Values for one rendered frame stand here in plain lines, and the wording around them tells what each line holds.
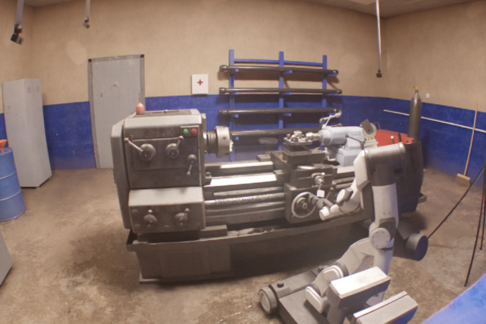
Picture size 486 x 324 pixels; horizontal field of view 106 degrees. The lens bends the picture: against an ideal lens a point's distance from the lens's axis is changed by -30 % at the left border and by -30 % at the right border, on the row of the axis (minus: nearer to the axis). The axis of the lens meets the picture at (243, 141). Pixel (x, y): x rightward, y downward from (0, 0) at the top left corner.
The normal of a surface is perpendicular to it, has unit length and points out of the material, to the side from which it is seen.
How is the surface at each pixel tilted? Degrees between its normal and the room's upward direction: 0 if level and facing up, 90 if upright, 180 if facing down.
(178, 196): 32
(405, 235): 25
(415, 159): 77
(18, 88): 90
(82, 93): 90
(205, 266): 90
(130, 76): 90
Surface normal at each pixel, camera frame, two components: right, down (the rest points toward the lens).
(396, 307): 0.00, -0.97
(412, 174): -0.45, -0.03
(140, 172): 0.23, 0.21
